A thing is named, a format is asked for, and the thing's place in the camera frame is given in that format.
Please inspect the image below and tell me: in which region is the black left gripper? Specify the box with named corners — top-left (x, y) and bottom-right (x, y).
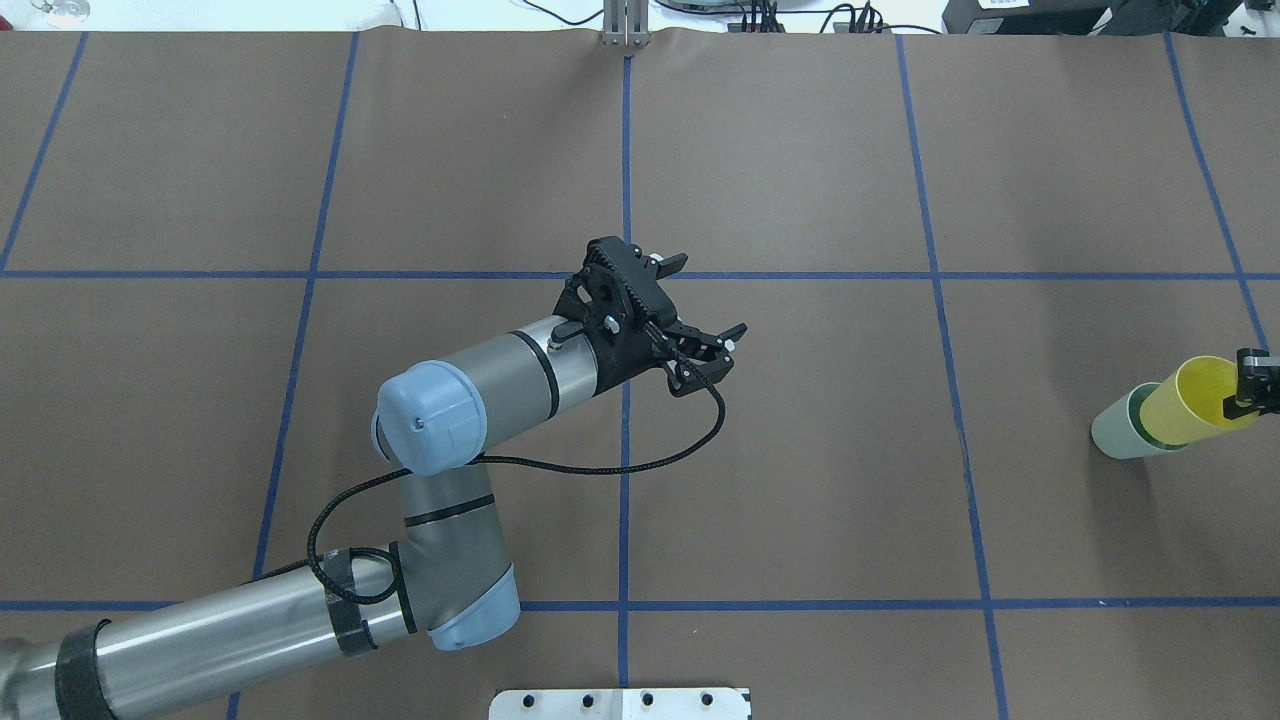
top-left (552, 237), bottom-right (749, 397)

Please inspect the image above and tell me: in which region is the yellow plastic cup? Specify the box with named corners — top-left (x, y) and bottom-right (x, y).
top-left (1138, 356), bottom-right (1260, 446)

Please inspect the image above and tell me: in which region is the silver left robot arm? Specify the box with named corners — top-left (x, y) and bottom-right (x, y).
top-left (3, 236), bottom-right (749, 719)

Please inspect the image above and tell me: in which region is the light green plastic cup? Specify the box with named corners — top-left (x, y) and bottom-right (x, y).
top-left (1091, 382), bottom-right (1187, 461)

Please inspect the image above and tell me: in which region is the black rectangular box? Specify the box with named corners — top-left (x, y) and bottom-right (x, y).
top-left (942, 1), bottom-right (1114, 36)

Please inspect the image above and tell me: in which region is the clear glass object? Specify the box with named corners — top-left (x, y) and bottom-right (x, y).
top-left (29, 0), bottom-right (91, 29)

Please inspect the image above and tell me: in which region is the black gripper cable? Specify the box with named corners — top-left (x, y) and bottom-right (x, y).
top-left (305, 320), bottom-right (728, 606)

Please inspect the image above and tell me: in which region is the aluminium frame post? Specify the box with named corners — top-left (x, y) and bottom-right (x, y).
top-left (600, 0), bottom-right (652, 47)

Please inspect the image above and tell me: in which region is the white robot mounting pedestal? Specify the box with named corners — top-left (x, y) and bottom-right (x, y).
top-left (488, 687), bottom-right (753, 719)

